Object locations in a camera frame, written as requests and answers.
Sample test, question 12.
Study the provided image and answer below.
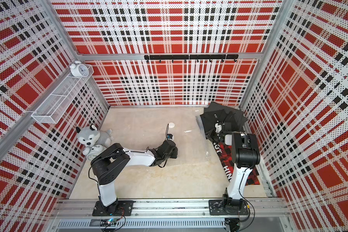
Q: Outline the husky plush toy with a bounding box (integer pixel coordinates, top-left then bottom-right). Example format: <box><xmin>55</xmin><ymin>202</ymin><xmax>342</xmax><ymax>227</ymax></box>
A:
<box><xmin>76</xmin><ymin>124</ymin><xmax>112</xmax><ymax>149</ymax></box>

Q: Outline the aluminium mounting rail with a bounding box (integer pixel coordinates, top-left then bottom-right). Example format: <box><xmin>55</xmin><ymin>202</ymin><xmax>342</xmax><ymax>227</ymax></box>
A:
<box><xmin>50</xmin><ymin>198</ymin><xmax>290</xmax><ymax>219</ymax></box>

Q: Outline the white alarm clock on shelf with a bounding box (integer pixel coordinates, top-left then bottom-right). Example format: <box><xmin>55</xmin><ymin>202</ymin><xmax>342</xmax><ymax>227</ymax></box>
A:
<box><xmin>69</xmin><ymin>61</ymin><xmax>89</xmax><ymax>77</ymax></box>

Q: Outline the black hook rail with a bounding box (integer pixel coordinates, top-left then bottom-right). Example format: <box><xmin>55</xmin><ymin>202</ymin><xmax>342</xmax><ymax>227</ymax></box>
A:
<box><xmin>144</xmin><ymin>54</ymin><xmax>239</xmax><ymax>61</ymax></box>

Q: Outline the white alarm clock on table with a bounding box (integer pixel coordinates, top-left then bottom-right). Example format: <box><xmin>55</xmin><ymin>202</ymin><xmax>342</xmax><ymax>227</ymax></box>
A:
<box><xmin>83</xmin><ymin>145</ymin><xmax>106</xmax><ymax>161</ymax></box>

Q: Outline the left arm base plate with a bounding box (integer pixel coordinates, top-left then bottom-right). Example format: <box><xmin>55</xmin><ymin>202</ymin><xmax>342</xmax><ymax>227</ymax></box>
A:
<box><xmin>92</xmin><ymin>200</ymin><xmax>134</xmax><ymax>217</ymax></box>

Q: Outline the clear vacuum bag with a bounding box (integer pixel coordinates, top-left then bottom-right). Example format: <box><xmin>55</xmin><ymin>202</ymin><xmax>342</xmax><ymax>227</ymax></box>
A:
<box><xmin>180</xmin><ymin>107</ymin><xmax>211</xmax><ymax>164</ymax></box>

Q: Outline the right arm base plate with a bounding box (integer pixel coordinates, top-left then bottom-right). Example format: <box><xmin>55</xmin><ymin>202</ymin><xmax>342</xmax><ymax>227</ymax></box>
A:
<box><xmin>208</xmin><ymin>199</ymin><xmax>249</xmax><ymax>216</ymax></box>

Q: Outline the white wire shelf basket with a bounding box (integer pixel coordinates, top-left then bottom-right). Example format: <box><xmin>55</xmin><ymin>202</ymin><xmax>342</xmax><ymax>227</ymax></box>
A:
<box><xmin>32</xmin><ymin>64</ymin><xmax>94</xmax><ymax>124</ymax></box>

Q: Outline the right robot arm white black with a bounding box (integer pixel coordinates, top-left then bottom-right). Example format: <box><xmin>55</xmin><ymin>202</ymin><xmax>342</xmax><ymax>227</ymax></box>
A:
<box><xmin>205</xmin><ymin>123</ymin><xmax>261</xmax><ymax>209</ymax></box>

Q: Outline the red black plaid shirt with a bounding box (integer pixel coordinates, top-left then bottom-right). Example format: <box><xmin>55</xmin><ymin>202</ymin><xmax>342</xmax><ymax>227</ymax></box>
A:
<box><xmin>214</xmin><ymin>141</ymin><xmax>261</xmax><ymax>186</ymax></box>

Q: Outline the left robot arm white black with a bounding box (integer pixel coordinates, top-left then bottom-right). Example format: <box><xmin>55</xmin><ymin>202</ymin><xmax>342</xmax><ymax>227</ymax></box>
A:
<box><xmin>91</xmin><ymin>139</ymin><xmax>178</xmax><ymax>212</ymax></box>

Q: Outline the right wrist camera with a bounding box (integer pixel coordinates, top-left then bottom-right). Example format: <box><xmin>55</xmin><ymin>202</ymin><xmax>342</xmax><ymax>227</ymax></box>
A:
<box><xmin>215</xmin><ymin>122</ymin><xmax>224</xmax><ymax>134</ymax></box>

